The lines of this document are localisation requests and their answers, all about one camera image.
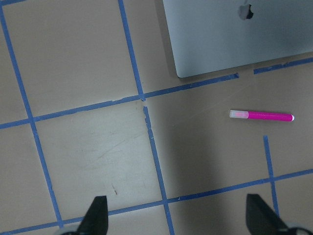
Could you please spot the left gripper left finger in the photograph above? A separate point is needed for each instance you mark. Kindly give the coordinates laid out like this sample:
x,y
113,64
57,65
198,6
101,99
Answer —
x,y
95,221

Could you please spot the silver closed laptop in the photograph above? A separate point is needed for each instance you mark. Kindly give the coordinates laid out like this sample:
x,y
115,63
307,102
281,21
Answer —
x,y
213,35

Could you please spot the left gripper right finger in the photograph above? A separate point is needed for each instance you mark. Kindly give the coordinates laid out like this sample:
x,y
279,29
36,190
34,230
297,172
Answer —
x,y
262,220

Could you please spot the pink highlighter pen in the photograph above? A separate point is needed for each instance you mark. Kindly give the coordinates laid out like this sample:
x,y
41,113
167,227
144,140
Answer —
x,y
261,115

